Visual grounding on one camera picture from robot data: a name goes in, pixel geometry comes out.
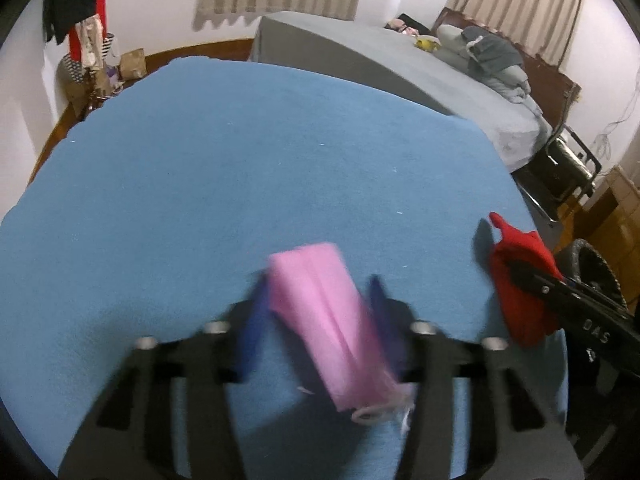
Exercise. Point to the bed with grey sheet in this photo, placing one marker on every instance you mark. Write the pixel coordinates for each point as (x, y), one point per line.
(360, 57)

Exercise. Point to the brown paper bag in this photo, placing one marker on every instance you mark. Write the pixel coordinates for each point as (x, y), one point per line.
(132, 63)

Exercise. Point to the pile of grey bedding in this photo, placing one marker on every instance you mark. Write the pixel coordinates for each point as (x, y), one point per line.
(490, 60)

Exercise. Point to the red cloth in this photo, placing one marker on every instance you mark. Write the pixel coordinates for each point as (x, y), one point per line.
(520, 287)

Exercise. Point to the pink plush item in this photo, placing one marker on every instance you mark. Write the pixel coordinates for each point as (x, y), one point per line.
(400, 25)

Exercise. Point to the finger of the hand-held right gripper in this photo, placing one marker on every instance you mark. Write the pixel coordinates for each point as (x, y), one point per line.
(532, 278)

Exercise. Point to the yellow plush toy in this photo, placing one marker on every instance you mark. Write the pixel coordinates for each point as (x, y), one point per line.
(428, 44)

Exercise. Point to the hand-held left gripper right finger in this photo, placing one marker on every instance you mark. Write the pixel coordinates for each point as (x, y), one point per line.
(384, 312)

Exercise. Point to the black folding chair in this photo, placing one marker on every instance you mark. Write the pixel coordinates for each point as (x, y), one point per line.
(565, 172)

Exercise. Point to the wooden headboard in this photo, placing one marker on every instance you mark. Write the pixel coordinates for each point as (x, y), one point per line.
(552, 77)

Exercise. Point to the blue table cloth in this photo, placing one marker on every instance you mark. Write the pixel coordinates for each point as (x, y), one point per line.
(250, 160)

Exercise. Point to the pink face mask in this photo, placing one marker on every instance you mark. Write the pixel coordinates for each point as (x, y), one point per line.
(325, 320)

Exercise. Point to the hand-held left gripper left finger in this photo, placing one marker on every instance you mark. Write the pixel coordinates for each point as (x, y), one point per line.
(252, 332)

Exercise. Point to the checked bag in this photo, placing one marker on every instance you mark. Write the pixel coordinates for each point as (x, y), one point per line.
(74, 73)

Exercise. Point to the red garment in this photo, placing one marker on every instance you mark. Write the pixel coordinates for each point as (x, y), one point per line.
(74, 42)

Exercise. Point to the trash bin with black bag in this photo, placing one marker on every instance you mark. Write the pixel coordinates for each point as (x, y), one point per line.
(597, 265)

